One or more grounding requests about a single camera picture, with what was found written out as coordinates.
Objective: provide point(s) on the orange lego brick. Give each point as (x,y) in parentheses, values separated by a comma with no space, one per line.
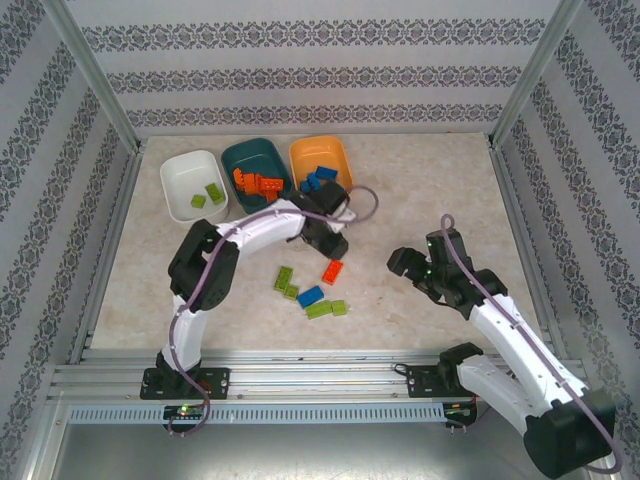
(332,272)
(270,196)
(272,184)
(240,179)
(252,184)

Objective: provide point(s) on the small blue lego brick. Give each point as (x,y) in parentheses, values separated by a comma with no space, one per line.
(304,187)

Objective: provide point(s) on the small green lego brick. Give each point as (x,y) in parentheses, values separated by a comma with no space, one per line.
(198,201)
(339,307)
(291,292)

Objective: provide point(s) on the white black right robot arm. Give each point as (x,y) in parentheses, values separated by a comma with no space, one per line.
(525,370)

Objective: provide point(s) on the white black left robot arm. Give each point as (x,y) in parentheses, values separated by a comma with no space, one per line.
(205,270)

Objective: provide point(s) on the orange plastic container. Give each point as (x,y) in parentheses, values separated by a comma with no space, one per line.
(317,157)

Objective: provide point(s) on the teal plastic container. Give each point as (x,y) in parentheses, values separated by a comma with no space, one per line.
(252,157)

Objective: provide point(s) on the small circuit board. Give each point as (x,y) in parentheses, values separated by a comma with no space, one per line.
(460,411)
(185,411)

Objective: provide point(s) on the white plastic container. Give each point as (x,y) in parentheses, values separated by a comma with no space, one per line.
(187,170)

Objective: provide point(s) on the grey metal panel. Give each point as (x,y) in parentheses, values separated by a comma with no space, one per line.
(320,452)

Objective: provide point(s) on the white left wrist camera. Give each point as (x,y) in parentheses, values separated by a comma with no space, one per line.
(344,217)

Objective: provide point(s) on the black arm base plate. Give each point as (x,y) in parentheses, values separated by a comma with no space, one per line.
(420,382)
(215,382)

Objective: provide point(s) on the aluminium side rail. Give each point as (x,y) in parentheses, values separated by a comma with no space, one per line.
(119,225)
(512,200)

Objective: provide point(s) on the aluminium mounting rail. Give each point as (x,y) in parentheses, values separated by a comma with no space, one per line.
(320,380)

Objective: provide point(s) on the aluminium frame post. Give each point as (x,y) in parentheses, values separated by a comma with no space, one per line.
(95,70)
(536,70)

